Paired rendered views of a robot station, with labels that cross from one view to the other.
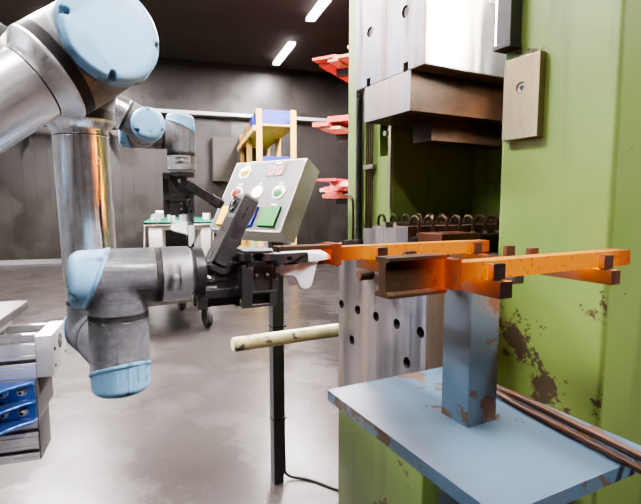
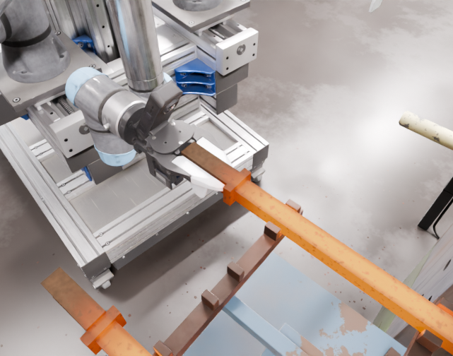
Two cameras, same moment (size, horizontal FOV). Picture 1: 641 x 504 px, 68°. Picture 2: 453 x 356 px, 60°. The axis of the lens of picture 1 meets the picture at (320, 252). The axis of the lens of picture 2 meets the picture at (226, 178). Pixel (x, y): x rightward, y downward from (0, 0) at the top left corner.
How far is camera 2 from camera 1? 78 cm
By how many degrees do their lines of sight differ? 72
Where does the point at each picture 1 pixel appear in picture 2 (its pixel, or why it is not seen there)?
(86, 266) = (69, 88)
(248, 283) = (150, 162)
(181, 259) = (112, 116)
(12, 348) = (206, 44)
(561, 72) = not seen: outside the picture
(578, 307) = not seen: outside the picture
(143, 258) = (94, 101)
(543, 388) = not seen: outside the picture
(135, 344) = (102, 145)
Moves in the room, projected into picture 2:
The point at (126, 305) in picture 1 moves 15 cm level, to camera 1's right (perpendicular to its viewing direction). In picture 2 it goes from (90, 123) to (108, 185)
